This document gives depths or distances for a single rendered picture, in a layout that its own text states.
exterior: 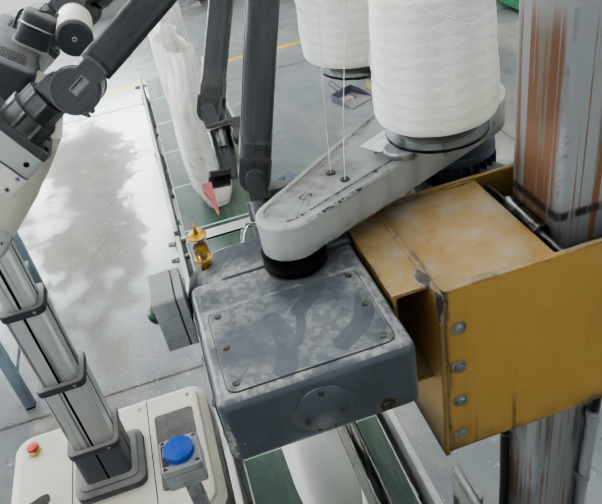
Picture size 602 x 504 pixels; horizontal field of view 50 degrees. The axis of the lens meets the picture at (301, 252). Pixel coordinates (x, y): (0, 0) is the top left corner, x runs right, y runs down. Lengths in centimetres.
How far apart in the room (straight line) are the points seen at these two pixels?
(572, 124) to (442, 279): 24
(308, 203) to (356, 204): 7
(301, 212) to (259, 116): 34
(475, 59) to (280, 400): 42
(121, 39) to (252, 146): 27
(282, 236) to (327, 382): 20
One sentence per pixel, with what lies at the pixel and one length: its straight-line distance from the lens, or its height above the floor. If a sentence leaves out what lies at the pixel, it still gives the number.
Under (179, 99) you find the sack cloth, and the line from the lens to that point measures 278.
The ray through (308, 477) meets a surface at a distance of 151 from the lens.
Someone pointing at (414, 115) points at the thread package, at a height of 156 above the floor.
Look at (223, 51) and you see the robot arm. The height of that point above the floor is 138.
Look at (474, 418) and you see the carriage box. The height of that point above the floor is 108.
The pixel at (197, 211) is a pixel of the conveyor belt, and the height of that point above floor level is 38.
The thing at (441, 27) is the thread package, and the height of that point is 165.
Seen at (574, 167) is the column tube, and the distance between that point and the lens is 89.
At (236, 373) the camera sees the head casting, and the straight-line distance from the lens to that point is 75.
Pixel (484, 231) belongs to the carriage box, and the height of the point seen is 133.
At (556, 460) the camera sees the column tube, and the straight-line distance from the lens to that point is 132.
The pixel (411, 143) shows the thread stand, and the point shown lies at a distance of 76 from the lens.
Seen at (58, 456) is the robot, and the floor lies 26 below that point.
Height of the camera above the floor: 186
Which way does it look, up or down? 35 degrees down
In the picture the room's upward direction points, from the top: 11 degrees counter-clockwise
